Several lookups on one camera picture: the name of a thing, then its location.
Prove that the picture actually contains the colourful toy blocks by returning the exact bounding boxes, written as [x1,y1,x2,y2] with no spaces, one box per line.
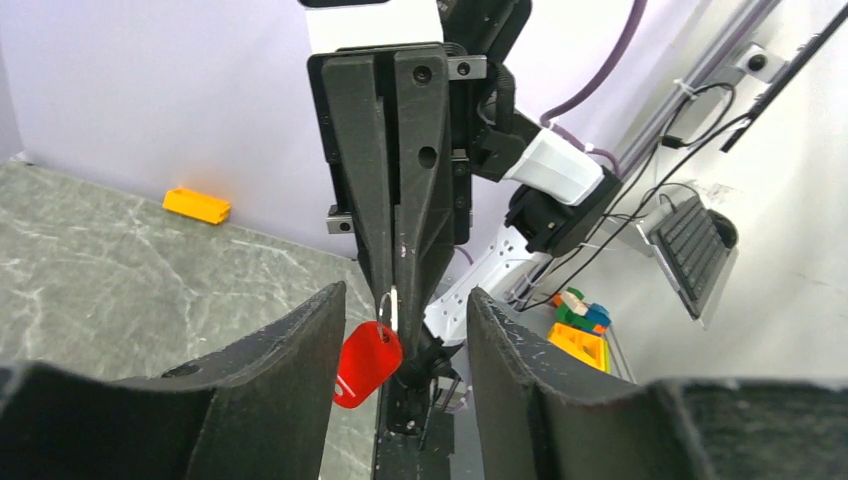
[553,287,612,336]

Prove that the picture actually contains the yellow toy frame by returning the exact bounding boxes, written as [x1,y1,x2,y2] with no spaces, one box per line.
[547,323,610,373]

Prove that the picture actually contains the black computer mouse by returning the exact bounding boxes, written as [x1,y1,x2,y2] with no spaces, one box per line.
[708,209,739,249]

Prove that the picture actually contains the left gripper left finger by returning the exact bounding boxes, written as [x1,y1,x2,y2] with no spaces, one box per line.
[1,282,346,479]

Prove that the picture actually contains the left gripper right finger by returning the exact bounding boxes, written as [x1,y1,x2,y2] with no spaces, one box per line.
[467,288,847,479]

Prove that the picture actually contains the black monitor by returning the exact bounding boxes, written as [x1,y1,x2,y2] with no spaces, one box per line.
[720,4,847,153]

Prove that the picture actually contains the aluminium frame post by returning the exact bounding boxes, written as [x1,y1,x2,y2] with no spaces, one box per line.
[616,1,780,179]

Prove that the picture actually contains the yellow bin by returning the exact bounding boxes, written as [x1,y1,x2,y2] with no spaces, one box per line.
[162,187,231,225]

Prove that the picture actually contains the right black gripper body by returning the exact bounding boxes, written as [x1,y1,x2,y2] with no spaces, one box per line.
[307,42,487,246]

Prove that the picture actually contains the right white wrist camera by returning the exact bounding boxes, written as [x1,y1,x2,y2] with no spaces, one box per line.
[305,0,444,53]

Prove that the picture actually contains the black keyboard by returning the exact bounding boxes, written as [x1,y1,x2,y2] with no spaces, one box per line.
[649,197,730,320]

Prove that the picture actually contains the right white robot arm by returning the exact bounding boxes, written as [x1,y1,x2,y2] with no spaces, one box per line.
[307,1,621,435]

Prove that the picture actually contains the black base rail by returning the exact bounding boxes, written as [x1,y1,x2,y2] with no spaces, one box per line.
[371,378,455,480]

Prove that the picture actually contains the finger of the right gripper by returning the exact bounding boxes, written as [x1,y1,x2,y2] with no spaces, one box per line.
[320,54,395,306]
[394,46,452,358]

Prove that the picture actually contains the red key tag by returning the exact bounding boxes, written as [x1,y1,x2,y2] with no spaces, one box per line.
[334,321,404,409]

